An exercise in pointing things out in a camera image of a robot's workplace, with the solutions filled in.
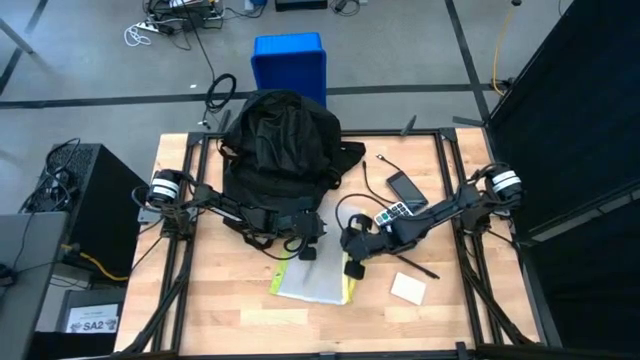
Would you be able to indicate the black backpack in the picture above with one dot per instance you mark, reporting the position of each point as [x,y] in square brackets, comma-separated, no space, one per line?
[280,160]

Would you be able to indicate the white square notepad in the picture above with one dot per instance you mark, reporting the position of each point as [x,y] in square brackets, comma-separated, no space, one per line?
[408,288]

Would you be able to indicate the white mesh pouch yellow trim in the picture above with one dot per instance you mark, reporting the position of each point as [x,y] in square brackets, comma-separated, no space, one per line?
[315,275]

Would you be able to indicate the black computer tower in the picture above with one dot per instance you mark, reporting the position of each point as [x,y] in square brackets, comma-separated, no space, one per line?
[110,210]

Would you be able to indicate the black metal table frame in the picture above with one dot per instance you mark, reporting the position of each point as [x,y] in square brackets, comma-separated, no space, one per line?
[425,133]

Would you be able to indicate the black equipment case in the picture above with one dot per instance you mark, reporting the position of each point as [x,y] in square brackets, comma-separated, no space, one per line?
[90,295]

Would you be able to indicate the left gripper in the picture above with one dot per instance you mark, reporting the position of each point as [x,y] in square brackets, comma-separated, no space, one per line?
[305,225]

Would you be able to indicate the black partition panel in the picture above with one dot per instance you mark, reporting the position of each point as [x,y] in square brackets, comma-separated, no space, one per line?
[575,100]

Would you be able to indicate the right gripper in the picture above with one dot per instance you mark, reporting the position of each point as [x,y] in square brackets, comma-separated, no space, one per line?
[365,245]

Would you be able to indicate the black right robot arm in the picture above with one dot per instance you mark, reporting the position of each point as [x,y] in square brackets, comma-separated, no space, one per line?
[440,212]

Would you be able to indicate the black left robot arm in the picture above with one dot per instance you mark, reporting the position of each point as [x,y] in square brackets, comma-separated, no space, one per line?
[225,207]

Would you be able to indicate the black flat device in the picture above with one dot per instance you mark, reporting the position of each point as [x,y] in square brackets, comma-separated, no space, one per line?
[300,4]

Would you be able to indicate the white SA2 label sign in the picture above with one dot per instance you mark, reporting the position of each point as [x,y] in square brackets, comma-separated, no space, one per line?
[92,320]

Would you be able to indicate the grey calculator with white keys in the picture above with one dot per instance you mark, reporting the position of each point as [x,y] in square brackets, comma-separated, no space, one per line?
[392,212]

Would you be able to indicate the grey desk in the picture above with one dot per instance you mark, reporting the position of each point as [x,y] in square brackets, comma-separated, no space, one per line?
[30,280]

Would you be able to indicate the black pen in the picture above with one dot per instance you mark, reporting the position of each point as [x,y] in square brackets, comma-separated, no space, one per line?
[420,267]

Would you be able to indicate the grey metal table leg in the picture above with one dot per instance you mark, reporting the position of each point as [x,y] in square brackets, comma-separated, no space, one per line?
[15,36]

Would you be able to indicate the blue plastic bin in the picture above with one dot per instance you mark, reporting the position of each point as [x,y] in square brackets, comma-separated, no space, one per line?
[290,60]

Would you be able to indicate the black smartphone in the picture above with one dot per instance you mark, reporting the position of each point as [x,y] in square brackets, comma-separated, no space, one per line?
[407,190]

